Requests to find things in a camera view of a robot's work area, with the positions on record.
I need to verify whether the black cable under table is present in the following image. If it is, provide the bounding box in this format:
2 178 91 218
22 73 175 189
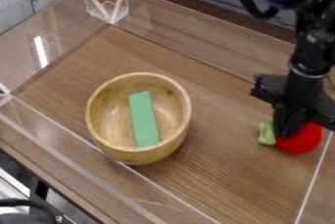
0 197 58 224

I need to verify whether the red plush fruit green stem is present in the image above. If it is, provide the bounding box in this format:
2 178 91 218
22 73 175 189
258 120 322 154

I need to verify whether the round wooden bowl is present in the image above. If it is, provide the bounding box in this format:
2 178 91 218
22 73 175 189
85 72 192 165

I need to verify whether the black metal table leg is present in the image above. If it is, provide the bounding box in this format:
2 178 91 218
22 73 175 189
28 178 73 224

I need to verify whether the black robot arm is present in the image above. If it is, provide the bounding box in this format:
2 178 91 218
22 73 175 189
251 0 335 138

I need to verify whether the green rectangular block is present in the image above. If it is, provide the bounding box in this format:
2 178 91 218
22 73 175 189
129 91 161 147

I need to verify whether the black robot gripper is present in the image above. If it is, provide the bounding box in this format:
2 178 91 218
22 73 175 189
251 71 335 138

